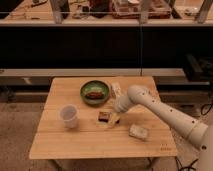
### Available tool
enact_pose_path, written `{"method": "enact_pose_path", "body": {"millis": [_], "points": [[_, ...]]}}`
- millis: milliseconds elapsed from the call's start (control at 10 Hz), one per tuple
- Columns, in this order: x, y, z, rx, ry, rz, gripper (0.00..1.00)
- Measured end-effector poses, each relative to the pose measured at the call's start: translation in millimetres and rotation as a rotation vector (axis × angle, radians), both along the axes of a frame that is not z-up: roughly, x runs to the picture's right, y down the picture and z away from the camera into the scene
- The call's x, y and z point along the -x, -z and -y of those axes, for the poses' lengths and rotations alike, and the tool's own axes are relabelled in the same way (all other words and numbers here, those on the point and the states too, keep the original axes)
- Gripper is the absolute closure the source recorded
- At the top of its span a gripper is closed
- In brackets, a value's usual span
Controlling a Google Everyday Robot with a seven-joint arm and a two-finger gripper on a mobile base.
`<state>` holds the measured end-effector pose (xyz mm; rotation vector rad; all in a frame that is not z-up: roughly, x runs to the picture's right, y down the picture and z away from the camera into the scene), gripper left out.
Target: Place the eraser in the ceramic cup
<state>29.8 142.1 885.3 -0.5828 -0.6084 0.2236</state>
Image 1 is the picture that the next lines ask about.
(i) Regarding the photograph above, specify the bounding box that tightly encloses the green ceramic bowl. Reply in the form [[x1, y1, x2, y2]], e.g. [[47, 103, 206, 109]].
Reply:
[[80, 80, 110, 106]]

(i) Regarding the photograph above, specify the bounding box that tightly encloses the white wrapped packet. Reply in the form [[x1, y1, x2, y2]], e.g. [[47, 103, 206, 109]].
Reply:
[[129, 124, 148, 141]]

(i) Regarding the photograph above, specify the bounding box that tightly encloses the long wooden shelf bench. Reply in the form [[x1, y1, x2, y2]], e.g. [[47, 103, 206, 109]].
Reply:
[[0, 68, 184, 86]]

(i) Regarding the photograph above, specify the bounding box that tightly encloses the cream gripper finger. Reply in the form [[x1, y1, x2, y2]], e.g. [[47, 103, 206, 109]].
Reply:
[[108, 113, 120, 127], [96, 120, 108, 129]]

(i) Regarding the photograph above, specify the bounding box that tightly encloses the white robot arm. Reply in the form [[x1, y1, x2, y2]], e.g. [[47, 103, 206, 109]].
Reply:
[[112, 85, 213, 171]]

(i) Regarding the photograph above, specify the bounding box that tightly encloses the wooden table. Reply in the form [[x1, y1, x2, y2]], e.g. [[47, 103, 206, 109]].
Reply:
[[29, 77, 177, 159]]

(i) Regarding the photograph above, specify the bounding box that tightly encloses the brown food in bowl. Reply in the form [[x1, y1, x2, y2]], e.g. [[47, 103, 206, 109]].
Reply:
[[85, 92, 104, 99]]

